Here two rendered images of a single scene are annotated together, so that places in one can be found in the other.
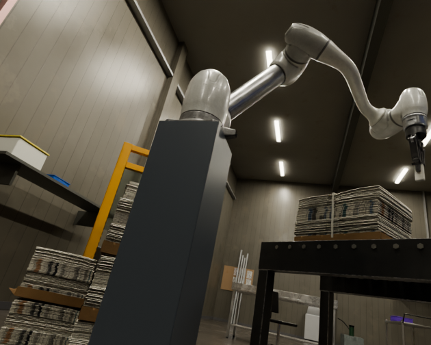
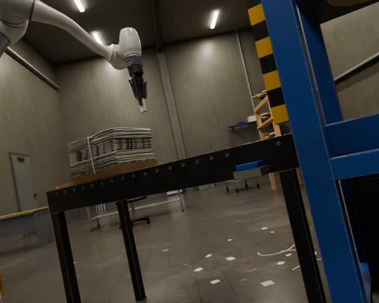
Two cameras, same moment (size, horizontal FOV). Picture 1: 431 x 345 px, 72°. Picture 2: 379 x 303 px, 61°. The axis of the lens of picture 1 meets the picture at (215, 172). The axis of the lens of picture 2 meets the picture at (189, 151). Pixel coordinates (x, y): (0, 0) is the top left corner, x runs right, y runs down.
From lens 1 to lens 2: 0.70 m
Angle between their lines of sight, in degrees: 30
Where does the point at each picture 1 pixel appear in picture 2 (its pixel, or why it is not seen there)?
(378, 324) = not seen: hidden behind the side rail
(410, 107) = (126, 49)
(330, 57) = (42, 18)
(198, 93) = not seen: outside the picture
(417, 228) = (236, 67)
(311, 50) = (21, 15)
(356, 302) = (201, 149)
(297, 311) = not seen: hidden behind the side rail
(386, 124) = (118, 61)
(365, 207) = (108, 146)
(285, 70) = (5, 34)
